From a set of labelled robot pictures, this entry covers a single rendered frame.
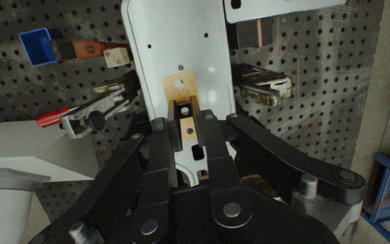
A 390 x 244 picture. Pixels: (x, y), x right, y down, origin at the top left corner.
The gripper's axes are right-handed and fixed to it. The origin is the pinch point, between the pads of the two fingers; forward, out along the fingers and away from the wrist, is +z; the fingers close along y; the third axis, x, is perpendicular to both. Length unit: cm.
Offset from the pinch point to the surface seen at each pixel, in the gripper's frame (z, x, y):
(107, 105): 17.2, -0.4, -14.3
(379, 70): 128, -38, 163
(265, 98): 18.4, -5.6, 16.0
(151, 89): 28.7, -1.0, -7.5
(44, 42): 59, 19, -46
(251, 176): 36, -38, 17
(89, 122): 6.8, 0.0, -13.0
